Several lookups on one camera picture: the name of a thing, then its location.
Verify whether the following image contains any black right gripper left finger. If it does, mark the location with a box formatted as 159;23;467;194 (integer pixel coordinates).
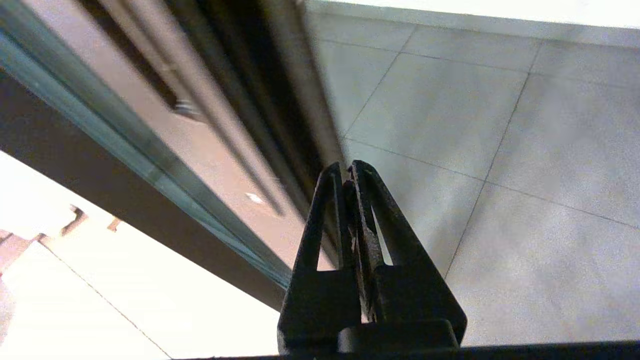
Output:
276;161;363;353

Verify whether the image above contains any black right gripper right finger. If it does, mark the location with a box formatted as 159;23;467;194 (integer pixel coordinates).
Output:
346;159;468;348

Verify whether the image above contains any brown framed glass sliding door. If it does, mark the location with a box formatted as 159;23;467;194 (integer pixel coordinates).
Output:
0;0;348;291

